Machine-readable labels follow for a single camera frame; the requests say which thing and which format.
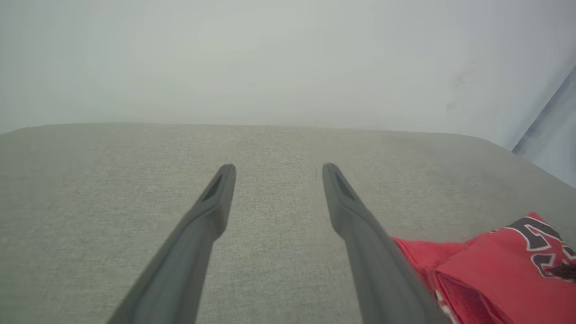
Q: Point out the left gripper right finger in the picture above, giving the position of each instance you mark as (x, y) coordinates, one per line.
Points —
(378, 270)

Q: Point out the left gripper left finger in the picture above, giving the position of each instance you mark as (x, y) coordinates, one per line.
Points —
(189, 261)

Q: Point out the red basketball jersey white sleeves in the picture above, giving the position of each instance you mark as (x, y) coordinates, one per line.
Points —
(486, 279)

